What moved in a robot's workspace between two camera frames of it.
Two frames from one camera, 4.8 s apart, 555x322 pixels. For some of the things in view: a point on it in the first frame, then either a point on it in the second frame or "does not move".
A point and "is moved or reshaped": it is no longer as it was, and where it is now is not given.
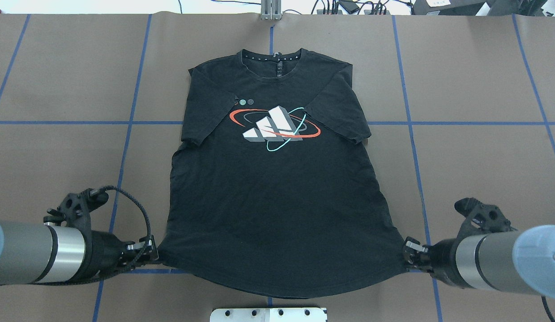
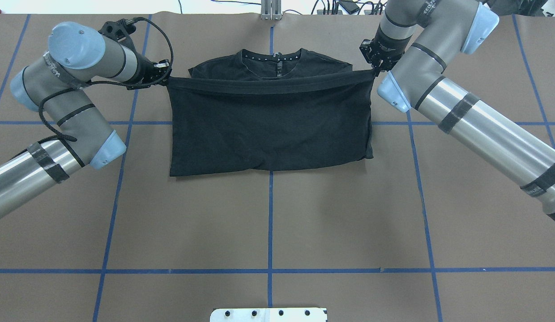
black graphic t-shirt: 270,197 is moved or reshaped
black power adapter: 351,7 does not move
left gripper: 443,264 -> 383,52
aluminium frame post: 271,10 does not move
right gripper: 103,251 -> 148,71
